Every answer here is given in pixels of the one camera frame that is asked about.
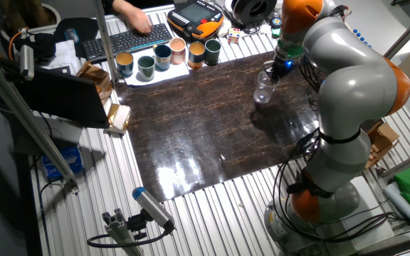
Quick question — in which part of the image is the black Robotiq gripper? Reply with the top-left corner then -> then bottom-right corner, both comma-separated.
267,58 -> 295,85

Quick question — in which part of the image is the clear plastic cup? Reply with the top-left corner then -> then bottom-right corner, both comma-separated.
253,69 -> 279,105

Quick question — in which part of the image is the pink ceramic cup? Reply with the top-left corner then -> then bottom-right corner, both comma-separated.
168,36 -> 188,65

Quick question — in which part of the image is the blue cup with gold band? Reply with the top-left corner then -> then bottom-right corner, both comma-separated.
153,43 -> 173,72

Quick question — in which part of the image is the person's forearm in black sleeve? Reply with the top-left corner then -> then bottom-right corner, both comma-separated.
103,0 -> 135,16

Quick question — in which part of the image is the dark green ceramic cup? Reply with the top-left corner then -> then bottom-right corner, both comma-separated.
204,38 -> 223,67

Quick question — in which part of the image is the navy cup with orange base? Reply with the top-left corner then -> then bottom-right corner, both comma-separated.
187,41 -> 207,70

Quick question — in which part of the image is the blue cup with yellow inside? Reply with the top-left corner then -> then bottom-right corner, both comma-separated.
115,51 -> 135,78

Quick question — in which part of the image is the person's hand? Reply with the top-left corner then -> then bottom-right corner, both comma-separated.
124,6 -> 154,35

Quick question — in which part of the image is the Rubik's cube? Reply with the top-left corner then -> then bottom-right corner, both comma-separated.
227,27 -> 243,46

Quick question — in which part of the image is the white round object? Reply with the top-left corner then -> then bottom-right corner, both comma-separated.
216,24 -> 232,38

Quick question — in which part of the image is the black filament spool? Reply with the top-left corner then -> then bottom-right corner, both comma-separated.
231,0 -> 278,27

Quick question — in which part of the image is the dark brown marble mat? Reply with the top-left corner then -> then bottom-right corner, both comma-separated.
114,51 -> 384,203

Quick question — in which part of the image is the orange black teach pendant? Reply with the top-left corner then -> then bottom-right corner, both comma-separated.
166,0 -> 226,41

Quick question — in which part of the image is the white paper sheet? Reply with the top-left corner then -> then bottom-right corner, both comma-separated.
122,45 -> 191,87

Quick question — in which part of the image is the open brown cardboard box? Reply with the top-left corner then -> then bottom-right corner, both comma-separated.
364,122 -> 401,169

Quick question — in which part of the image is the black computer keyboard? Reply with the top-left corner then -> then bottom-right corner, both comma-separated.
81,23 -> 174,63

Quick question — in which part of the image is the gold white small box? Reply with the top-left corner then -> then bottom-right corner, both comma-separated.
105,102 -> 132,136

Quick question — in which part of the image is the small brown cardboard box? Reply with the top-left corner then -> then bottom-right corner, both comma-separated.
75,60 -> 114,105

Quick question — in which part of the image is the white paper roll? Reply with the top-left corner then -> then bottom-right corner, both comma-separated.
382,181 -> 410,232

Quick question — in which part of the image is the black mouse pad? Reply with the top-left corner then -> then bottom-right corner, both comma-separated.
53,17 -> 100,48

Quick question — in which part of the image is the grey computer mouse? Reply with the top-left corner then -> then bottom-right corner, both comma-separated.
63,28 -> 80,45

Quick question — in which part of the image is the black laptop screen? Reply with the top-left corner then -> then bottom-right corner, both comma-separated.
11,65 -> 111,130

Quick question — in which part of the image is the white paper stack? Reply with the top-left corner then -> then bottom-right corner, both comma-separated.
40,39 -> 82,71

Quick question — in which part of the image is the white round pot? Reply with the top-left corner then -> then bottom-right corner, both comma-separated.
0,2 -> 62,42

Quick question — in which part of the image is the blue plastic packet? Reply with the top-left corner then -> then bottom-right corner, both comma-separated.
41,145 -> 84,181

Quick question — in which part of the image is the black cloth lump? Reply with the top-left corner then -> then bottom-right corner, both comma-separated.
14,32 -> 58,60

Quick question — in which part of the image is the long diagonal aluminium profile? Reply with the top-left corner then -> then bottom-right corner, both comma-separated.
0,49 -> 80,195

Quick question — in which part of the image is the aluminium frame bar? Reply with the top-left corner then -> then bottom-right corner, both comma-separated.
380,145 -> 410,181
384,5 -> 410,61

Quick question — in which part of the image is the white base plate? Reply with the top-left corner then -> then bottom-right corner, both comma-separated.
339,175 -> 395,250

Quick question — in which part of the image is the aluminium frame pole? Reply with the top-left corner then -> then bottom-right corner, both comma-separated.
94,0 -> 119,85

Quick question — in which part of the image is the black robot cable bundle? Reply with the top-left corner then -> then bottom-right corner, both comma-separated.
270,127 -> 406,246

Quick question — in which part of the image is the silver camera with blue end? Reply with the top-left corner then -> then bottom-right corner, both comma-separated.
131,186 -> 176,230

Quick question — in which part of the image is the grey aluminium camera mount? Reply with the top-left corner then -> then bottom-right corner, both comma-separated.
101,208 -> 145,256

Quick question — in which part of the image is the black camera cable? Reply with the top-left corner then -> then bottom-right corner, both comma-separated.
86,226 -> 174,249

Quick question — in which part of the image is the silver depth camera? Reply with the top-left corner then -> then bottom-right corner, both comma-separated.
19,44 -> 36,81

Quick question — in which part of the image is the orange cable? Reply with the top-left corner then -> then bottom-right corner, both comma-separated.
8,27 -> 30,62

